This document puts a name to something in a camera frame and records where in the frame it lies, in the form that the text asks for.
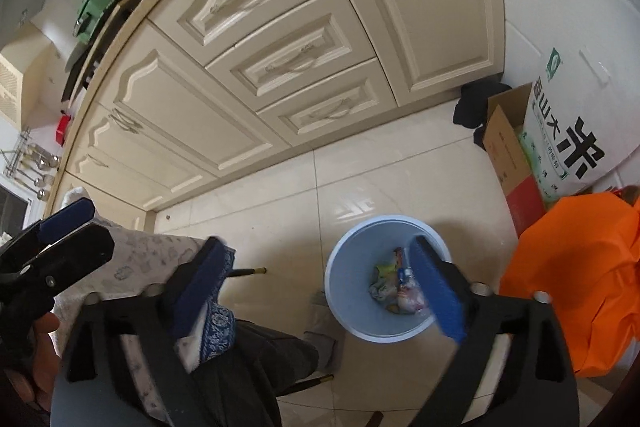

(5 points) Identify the blue plastic trash bin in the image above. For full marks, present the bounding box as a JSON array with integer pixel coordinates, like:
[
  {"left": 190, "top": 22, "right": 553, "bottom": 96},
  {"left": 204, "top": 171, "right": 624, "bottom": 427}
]
[{"left": 324, "top": 214, "right": 454, "bottom": 341}]

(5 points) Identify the person's left hand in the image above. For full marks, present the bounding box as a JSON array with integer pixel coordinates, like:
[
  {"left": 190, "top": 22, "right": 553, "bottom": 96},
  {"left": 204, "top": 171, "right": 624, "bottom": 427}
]
[{"left": 0, "top": 313, "right": 63, "bottom": 413}]

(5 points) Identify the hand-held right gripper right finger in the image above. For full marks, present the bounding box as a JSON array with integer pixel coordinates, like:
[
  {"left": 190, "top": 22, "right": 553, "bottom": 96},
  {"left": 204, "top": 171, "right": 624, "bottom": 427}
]
[{"left": 409, "top": 235, "right": 580, "bottom": 427}]

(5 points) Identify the cream range hood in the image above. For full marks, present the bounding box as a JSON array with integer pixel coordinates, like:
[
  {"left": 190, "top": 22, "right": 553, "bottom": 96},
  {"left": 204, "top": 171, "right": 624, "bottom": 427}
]
[{"left": 0, "top": 19, "right": 59, "bottom": 128}]

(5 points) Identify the orange bag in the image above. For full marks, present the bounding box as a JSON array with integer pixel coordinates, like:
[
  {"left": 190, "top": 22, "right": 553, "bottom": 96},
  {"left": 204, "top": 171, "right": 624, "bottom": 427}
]
[{"left": 499, "top": 193, "right": 640, "bottom": 379}]

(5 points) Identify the blue patterned white tablecloth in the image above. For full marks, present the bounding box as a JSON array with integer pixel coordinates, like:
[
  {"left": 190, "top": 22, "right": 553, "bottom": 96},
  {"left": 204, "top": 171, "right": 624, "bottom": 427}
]
[{"left": 50, "top": 187, "right": 239, "bottom": 427}]

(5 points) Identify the red lidded pot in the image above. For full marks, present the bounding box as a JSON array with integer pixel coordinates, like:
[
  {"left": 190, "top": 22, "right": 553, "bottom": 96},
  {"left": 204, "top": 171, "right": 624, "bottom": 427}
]
[{"left": 56, "top": 114, "right": 74, "bottom": 146}]

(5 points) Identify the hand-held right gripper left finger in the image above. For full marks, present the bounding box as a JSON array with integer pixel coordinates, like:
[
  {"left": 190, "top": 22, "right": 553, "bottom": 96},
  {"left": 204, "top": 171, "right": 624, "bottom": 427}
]
[{"left": 65, "top": 236, "right": 230, "bottom": 427}]

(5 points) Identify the dark window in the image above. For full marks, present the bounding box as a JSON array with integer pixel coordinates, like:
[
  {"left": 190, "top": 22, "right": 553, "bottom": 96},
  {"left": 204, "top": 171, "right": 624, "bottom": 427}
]
[{"left": 0, "top": 186, "right": 31, "bottom": 233}]

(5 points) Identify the white rice bag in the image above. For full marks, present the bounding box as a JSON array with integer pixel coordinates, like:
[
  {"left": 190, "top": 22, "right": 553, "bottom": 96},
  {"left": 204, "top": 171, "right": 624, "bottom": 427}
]
[{"left": 519, "top": 43, "right": 640, "bottom": 208}]

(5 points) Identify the grey slipper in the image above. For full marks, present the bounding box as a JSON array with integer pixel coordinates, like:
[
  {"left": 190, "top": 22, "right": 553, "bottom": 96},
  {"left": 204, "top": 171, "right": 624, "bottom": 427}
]
[{"left": 304, "top": 291, "right": 342, "bottom": 371}]

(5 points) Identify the black gas stove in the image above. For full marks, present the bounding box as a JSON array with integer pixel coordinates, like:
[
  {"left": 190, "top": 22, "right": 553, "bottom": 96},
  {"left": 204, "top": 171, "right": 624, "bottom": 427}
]
[{"left": 60, "top": 4, "right": 127, "bottom": 104}]

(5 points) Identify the black cloth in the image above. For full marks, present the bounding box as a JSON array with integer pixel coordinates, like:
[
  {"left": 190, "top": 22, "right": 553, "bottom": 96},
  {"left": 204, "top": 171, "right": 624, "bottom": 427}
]
[{"left": 452, "top": 79, "right": 514, "bottom": 150}]

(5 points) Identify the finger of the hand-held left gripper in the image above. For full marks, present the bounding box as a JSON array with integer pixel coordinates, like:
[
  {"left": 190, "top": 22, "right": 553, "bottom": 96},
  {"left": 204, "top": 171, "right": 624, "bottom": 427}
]
[
  {"left": 0, "top": 224, "right": 116, "bottom": 309},
  {"left": 0, "top": 198, "right": 97, "bottom": 269}
]

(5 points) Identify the black stool leg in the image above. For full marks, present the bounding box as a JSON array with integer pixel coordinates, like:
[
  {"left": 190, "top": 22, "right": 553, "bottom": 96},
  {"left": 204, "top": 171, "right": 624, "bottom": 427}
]
[
  {"left": 279, "top": 374, "right": 335, "bottom": 399},
  {"left": 227, "top": 265, "right": 268, "bottom": 279}
]

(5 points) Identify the brown cardboard box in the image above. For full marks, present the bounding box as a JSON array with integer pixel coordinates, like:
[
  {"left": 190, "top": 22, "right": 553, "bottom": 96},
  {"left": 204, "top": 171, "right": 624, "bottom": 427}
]
[{"left": 484, "top": 82, "right": 550, "bottom": 239}]

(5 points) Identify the person's dark trousered leg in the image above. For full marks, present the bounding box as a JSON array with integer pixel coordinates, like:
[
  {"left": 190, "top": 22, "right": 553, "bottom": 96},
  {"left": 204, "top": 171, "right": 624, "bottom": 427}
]
[{"left": 199, "top": 320, "right": 322, "bottom": 427}]

